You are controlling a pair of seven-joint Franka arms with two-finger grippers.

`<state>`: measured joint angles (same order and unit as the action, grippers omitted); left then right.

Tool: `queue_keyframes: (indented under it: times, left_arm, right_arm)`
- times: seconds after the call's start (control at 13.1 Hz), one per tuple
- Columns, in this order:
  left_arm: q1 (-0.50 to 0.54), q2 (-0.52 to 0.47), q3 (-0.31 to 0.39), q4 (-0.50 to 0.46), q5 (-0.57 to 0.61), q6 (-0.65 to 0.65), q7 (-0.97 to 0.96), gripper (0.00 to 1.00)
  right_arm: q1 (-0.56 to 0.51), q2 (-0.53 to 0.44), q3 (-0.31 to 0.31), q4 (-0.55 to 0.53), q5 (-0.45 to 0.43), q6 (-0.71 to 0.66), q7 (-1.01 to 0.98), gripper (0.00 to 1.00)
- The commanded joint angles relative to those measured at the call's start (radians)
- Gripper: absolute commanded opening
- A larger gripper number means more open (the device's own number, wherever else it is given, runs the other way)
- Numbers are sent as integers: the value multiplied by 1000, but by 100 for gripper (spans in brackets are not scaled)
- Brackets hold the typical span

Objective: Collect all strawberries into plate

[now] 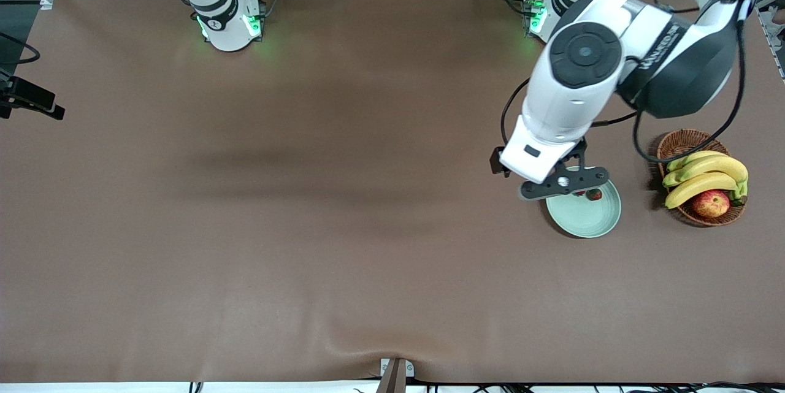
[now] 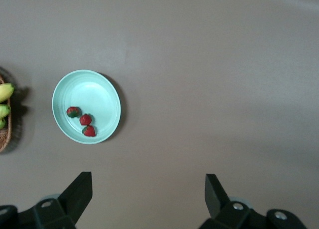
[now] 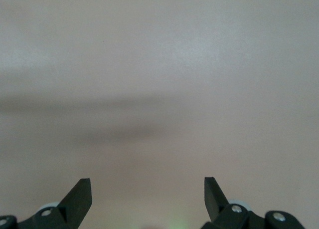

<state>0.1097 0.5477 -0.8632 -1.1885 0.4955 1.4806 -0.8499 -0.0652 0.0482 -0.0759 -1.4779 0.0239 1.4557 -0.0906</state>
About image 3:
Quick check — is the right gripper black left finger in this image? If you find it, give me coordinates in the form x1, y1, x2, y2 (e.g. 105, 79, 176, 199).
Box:
0, 178, 94, 229

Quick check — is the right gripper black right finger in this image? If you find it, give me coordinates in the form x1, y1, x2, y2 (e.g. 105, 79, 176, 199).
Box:
200, 176, 307, 229

